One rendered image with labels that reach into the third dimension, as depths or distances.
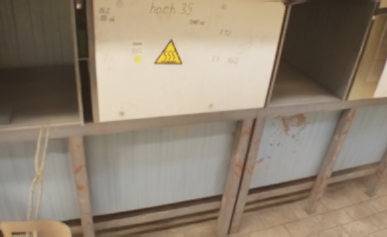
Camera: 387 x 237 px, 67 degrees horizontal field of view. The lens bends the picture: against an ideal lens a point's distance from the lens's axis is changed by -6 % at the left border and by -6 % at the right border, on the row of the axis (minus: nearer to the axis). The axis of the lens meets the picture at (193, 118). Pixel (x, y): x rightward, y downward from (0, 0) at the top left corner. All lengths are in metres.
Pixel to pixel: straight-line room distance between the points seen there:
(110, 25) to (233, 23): 0.38
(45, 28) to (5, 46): 0.21
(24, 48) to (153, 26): 0.92
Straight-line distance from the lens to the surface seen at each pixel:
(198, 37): 1.00
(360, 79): 1.71
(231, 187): 1.63
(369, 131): 2.14
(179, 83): 1.03
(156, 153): 1.40
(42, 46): 1.71
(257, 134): 1.48
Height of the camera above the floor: 1.47
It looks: 30 degrees down
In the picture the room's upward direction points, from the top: 6 degrees clockwise
